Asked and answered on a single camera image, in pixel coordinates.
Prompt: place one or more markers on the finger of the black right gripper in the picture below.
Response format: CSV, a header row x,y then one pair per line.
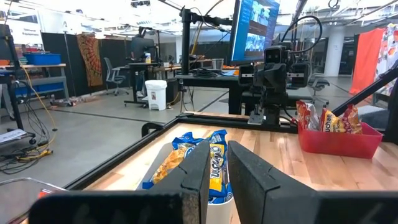
x,y
279,79
264,79

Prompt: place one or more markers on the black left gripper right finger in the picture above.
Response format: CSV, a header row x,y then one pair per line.
x,y
280,205

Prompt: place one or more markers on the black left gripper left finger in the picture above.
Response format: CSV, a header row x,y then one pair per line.
x,y
124,208

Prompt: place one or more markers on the blue Maruchan ramen pack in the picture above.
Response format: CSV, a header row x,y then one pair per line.
x,y
217,165
174,160

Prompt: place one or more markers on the orange Maruchan ramen pack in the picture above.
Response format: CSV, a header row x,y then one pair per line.
x,y
42,194

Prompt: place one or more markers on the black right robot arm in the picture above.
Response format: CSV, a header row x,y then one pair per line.
x,y
269,105

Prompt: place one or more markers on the black workstation desk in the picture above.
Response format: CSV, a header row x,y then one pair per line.
x,y
217,82

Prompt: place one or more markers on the grey office chair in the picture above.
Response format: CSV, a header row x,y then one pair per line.
x,y
113,76
318,85

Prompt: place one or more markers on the computer monitor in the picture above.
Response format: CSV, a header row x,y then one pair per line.
x,y
253,29

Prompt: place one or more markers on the white plastic bin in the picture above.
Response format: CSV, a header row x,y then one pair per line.
x,y
217,214

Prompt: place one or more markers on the black stand pole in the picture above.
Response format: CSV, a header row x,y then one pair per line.
x,y
186,37

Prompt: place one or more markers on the red plastic bin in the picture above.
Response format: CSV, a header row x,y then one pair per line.
x,y
339,144

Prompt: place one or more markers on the orange hanging cloth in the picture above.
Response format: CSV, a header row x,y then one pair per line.
x,y
367,59

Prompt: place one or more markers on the white trash can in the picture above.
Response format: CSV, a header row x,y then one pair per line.
x,y
156,95

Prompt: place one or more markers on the yellow bottle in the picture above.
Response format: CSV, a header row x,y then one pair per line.
x,y
148,58

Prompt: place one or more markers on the black standing desk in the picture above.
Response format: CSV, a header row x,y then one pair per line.
x,y
146,66

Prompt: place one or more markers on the clear plastic bin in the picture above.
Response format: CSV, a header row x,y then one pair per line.
x,y
18,193

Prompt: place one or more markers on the person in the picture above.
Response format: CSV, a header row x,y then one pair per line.
x,y
141,46

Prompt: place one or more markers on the floral hanging cloth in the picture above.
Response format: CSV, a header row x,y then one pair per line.
x,y
388,53

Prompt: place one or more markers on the orange patterned tapestry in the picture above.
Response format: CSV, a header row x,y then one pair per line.
x,y
90,59

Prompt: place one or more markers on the wooden shelf table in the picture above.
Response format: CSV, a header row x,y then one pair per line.
x,y
34,77

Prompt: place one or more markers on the black partition panels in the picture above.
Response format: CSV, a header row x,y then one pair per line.
x,y
62,62

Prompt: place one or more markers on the blue storage bin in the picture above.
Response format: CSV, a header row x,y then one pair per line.
x,y
42,58

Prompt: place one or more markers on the black frame bracket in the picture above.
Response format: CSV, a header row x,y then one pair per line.
x,y
151,126

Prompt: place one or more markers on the white wall sign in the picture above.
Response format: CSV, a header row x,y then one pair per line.
x,y
25,32

